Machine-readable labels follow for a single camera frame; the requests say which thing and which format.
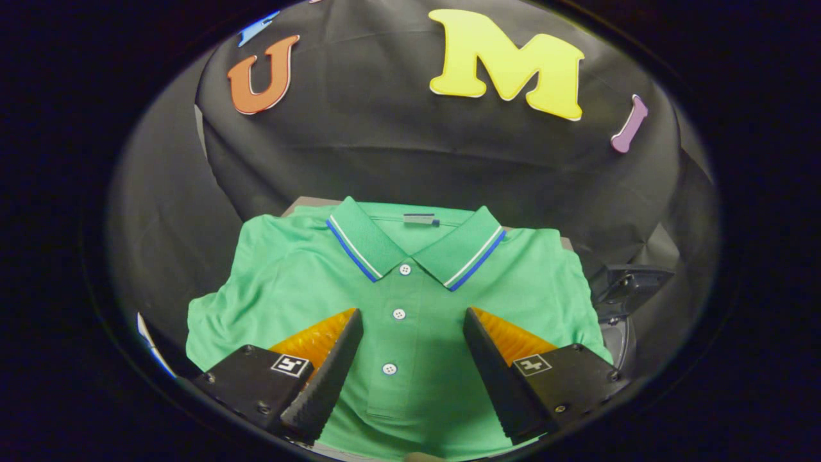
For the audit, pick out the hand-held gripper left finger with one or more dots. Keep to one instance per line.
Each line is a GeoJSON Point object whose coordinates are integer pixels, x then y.
{"type": "Point", "coordinates": [324, 385]}

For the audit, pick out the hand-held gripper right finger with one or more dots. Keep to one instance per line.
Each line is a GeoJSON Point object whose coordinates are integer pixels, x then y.
{"type": "Point", "coordinates": [500, 385]}

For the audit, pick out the green polo shirt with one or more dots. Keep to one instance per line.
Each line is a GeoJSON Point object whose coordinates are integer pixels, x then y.
{"type": "Point", "coordinates": [423, 282]}

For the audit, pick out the dark washing machine lid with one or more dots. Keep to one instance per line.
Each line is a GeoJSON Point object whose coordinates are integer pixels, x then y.
{"type": "Point", "coordinates": [625, 285]}

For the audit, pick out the grey cabinet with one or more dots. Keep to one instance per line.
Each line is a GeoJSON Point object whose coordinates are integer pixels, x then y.
{"type": "Point", "coordinates": [308, 205]}

